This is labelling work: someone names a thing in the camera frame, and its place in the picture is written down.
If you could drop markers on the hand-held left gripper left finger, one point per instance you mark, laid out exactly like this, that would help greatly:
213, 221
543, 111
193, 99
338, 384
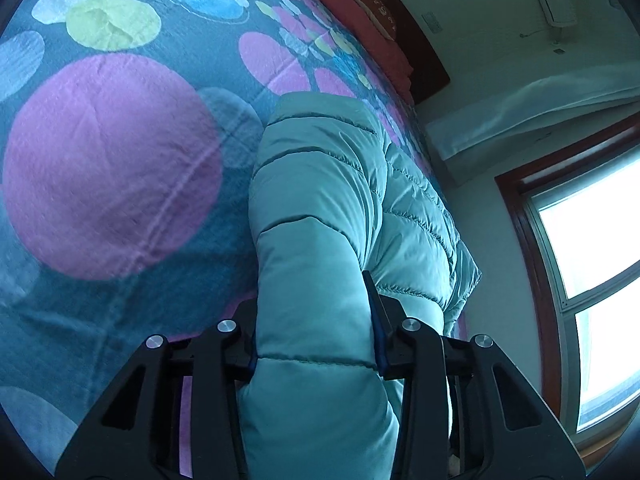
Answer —
242, 350

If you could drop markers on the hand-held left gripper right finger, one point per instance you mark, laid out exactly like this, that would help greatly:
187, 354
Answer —
376, 330

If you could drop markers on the teal puffer jacket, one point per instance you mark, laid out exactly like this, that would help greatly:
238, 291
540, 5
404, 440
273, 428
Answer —
320, 270

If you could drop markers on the polka dot bedspread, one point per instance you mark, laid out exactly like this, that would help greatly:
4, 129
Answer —
115, 160

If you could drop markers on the long white curtain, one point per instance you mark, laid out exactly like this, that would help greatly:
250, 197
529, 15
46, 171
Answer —
525, 110

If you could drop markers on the red pillow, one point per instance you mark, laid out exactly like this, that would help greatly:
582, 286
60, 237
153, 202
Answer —
372, 45

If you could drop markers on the dark wooden headboard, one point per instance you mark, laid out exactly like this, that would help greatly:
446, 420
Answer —
415, 45

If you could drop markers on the brown printed cushion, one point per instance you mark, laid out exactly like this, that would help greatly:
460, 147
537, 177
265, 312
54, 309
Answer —
377, 12

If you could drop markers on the white wall socket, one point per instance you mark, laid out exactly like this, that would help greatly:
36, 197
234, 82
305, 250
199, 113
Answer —
432, 23

